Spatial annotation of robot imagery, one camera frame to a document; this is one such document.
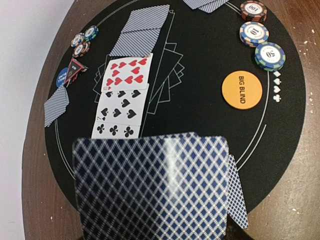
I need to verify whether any blue backed card deck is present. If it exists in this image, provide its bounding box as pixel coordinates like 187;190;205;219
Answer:
72;134;229;240

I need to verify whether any face up hearts card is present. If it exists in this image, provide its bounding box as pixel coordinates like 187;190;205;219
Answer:
101;53;153;92

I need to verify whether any blue white chip top mat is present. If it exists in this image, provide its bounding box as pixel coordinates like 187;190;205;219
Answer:
70;32;85;48

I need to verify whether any green blue chip top mat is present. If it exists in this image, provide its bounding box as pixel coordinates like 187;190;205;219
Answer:
84;25;99;42

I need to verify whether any face up clubs card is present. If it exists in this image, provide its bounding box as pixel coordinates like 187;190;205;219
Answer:
91;121;140;139

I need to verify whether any blue small blind button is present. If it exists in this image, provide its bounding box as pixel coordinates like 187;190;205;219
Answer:
55;67;68;88

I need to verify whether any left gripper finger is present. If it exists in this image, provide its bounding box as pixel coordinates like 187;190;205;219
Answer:
226;215;254;240

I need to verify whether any face up spades card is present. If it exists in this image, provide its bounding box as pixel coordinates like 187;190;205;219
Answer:
95;88;149;126

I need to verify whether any orange chip bottom mat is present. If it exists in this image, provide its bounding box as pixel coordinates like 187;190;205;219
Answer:
240;0;268;23

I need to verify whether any face down board card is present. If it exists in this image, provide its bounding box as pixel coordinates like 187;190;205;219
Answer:
121;4;170;33
109;28;161;57

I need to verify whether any round black poker mat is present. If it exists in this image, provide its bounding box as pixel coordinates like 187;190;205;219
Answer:
45;0;306;212

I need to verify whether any face down cards top mat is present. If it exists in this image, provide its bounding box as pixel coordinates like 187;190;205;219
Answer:
44;86;70;127

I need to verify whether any face down cards mat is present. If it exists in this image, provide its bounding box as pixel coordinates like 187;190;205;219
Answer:
183;0;229;13
44;86;70;127
227;154;249;229

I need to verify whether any green chip bottom mat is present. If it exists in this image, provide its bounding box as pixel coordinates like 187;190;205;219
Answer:
254;42;286;72

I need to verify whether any blue white chip bottom mat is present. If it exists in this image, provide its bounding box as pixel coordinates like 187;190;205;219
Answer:
239;21;270;48

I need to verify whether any orange big blind button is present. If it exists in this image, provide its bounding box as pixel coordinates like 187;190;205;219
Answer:
221;70;263;110

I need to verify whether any blue white chip mat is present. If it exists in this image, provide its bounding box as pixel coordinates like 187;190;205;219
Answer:
70;32;85;48
239;21;270;48

